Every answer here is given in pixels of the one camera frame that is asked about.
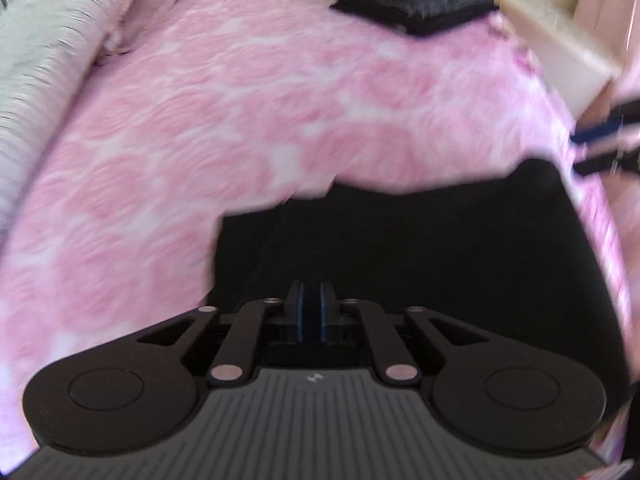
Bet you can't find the black jacket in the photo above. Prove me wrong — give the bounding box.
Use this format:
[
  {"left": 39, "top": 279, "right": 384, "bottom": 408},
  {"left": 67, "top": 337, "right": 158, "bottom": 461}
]
[{"left": 207, "top": 158, "right": 630, "bottom": 412}]

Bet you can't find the white padded headboard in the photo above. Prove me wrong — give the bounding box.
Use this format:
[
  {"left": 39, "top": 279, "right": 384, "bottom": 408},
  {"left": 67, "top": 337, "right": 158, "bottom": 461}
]
[{"left": 498, "top": 0, "right": 620, "bottom": 118}]

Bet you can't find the pink rose bed blanket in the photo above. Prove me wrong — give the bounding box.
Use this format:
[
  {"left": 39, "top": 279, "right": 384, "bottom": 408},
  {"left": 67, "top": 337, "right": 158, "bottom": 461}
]
[{"left": 0, "top": 0, "right": 637, "bottom": 470}]

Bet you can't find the black folded garment bottom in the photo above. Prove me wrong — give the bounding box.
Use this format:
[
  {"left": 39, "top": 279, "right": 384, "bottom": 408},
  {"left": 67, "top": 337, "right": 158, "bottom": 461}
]
[{"left": 330, "top": 0, "right": 499, "bottom": 38}]

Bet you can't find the purple pillow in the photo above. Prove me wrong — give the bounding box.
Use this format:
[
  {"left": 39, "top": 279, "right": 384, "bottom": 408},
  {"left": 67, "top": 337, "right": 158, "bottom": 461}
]
[{"left": 94, "top": 0, "right": 178, "bottom": 65}]

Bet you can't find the striped white duvet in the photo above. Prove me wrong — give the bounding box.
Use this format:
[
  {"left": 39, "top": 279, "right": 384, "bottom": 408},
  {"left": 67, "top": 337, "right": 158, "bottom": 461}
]
[{"left": 1, "top": 0, "right": 126, "bottom": 233}]

